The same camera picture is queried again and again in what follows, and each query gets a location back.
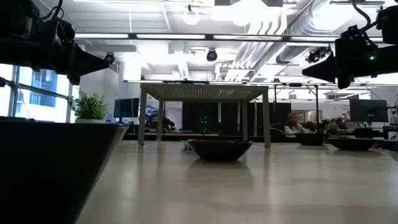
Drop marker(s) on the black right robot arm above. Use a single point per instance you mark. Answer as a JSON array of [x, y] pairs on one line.
[[388, 59]]

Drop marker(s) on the black bar with light strips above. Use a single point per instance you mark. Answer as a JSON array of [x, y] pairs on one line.
[[171, 36]]

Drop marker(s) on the small green desk plant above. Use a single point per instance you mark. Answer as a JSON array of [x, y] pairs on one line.
[[332, 127]]

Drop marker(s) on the black metal stand frame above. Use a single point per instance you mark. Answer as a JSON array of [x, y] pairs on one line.
[[295, 84]]

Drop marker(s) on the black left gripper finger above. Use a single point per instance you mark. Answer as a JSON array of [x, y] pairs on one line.
[[88, 62]]

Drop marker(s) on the black ceiling spotlight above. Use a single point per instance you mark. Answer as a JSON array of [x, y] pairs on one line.
[[315, 55], [109, 58], [211, 55]]

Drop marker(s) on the black computer monitor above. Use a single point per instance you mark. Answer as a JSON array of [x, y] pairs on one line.
[[368, 110], [126, 107]]

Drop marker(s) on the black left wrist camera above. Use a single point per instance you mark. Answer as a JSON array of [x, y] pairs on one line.
[[60, 31]]

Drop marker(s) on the pale green perforated metal shelf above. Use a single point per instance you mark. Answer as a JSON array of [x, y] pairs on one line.
[[202, 92]]

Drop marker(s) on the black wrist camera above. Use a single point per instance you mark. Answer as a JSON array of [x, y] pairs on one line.
[[60, 31], [353, 32]]

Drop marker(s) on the small green potted plant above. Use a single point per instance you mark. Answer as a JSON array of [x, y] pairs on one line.
[[90, 107]]

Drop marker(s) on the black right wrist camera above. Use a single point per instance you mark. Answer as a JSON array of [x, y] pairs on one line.
[[353, 32]]

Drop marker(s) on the wavy square black plate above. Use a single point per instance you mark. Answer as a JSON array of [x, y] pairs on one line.
[[353, 144], [46, 171], [310, 140]]

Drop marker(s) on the round wavy black plate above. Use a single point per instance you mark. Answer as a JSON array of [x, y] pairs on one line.
[[219, 151]]

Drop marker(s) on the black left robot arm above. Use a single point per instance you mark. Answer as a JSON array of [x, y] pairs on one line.
[[18, 46]]

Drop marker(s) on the person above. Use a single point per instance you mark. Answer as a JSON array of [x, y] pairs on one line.
[[293, 126]]

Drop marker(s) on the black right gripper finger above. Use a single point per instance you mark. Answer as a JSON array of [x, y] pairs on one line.
[[323, 70]]

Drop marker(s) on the large office window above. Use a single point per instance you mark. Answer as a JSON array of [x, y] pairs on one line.
[[62, 93]]

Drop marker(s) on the round white pendant lamp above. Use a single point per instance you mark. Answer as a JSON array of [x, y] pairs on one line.
[[191, 17]]

